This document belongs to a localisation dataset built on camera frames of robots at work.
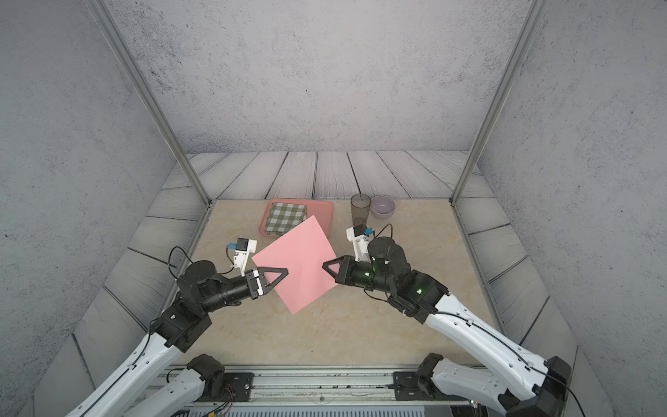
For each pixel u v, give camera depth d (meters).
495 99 0.88
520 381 0.39
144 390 0.46
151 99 0.88
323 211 1.19
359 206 1.01
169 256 1.00
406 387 0.72
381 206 1.14
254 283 0.58
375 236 0.60
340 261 0.61
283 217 1.14
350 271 0.57
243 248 0.62
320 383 0.74
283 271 0.66
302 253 0.66
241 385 0.73
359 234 0.61
